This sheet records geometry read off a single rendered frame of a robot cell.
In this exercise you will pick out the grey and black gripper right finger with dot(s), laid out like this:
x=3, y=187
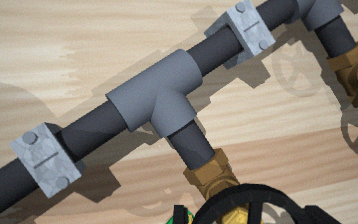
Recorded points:
x=319, y=216

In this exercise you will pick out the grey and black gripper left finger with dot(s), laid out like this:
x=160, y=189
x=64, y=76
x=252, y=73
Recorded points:
x=180, y=215

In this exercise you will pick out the dark grey pipe with tee junction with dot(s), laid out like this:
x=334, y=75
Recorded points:
x=51, y=158

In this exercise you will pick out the green tag with gold chain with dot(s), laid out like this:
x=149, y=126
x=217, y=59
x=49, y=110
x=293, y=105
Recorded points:
x=191, y=217

